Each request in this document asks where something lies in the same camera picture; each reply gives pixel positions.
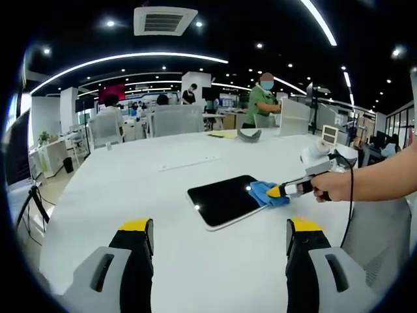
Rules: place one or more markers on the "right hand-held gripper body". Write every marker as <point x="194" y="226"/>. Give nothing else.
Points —
<point x="317" y="168"/>

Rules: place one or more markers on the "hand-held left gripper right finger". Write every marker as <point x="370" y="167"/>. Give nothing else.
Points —
<point x="303" y="280"/>

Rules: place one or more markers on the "green potted plant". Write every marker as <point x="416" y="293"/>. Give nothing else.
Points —
<point x="44" y="137"/>

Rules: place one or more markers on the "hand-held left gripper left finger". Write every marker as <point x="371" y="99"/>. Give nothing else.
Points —
<point x="133" y="280"/>

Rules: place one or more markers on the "black tripod stand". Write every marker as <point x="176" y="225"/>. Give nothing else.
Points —
<point x="34" y="208"/>

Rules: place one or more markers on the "white divider panel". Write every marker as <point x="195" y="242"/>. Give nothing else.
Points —
<point x="294" y="117"/>

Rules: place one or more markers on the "grey chair back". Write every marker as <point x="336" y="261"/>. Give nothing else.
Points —
<point x="177" y="120"/>

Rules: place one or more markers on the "blue cleaning cloth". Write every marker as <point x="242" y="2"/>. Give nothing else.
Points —
<point x="260" y="192"/>

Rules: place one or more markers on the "black computer monitor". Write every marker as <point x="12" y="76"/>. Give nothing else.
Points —
<point x="16" y="148"/>

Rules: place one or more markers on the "white framed stand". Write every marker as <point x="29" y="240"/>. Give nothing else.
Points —
<point x="330" y="133"/>

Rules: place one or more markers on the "red wall screen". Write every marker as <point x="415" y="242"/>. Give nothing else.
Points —
<point x="112" y="93"/>

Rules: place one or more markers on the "white rounded object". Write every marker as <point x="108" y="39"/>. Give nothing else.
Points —
<point x="345" y="155"/>

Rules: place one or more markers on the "black tablet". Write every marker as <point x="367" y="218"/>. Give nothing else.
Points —
<point x="224" y="199"/>

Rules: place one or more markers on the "black trash bin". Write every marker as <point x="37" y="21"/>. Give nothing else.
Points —
<point x="68" y="165"/>

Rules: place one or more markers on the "ceiling air conditioner vent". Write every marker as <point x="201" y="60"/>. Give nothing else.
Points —
<point x="164" y="21"/>

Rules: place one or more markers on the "white office chair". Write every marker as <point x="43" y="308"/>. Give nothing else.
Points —
<point x="104" y="130"/>

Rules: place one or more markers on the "grey curved object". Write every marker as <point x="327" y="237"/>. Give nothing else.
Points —
<point x="249" y="136"/>

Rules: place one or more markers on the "person's right hand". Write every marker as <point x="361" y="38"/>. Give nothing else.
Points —
<point x="332" y="187"/>

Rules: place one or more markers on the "curved ceiling light strip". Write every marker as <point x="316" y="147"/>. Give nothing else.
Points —
<point x="130" y="57"/>
<point x="321" y="21"/>

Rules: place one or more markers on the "yellow paper sheet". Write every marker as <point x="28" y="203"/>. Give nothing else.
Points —
<point x="223" y="134"/>

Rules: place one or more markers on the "grey mesh office chair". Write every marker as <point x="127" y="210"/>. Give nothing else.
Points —
<point x="381" y="241"/>

